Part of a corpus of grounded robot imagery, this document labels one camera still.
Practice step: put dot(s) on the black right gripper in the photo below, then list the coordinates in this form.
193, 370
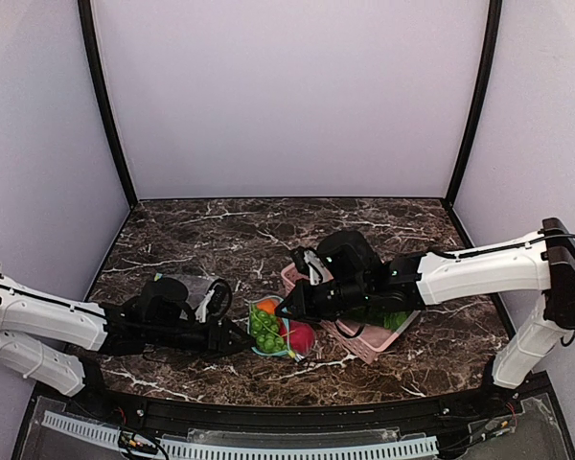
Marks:
309, 298

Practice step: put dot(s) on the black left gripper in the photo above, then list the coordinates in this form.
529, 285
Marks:
213, 338

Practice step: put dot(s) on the orange persimmon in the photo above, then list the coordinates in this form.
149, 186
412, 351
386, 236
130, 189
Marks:
267, 305

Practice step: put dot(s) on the green grape bunch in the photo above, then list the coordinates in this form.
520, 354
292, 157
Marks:
264, 327

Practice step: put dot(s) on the clear zip bag blue zipper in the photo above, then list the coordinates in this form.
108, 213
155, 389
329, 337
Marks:
283, 329

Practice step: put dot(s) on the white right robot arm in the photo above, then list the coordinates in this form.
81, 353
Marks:
344, 273

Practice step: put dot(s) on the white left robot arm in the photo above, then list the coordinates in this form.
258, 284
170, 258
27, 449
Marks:
160, 315

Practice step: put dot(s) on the flat clear zip bag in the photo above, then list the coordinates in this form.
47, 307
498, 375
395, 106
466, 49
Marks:
197, 286

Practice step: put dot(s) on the pink perforated plastic basket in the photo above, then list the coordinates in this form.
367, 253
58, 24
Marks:
372, 341

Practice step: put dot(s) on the green lettuce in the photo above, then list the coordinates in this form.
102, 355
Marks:
394, 320

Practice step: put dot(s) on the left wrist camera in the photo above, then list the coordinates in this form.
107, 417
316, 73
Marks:
215, 303

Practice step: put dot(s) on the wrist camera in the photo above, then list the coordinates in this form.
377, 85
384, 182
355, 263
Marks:
307, 262
215, 303

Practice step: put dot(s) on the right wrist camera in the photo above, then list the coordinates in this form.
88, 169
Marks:
307, 262

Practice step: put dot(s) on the white slotted cable duct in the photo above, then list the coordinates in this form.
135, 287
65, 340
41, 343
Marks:
214, 444

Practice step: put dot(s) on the black front rail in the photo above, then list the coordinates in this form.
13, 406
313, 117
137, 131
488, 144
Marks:
445, 415

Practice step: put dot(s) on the black right frame post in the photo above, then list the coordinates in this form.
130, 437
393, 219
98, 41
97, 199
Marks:
479, 92

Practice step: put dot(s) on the black frame post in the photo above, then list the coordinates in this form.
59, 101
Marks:
93, 55
479, 92

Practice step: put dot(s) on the black left frame post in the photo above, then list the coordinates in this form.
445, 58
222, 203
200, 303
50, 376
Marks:
93, 55

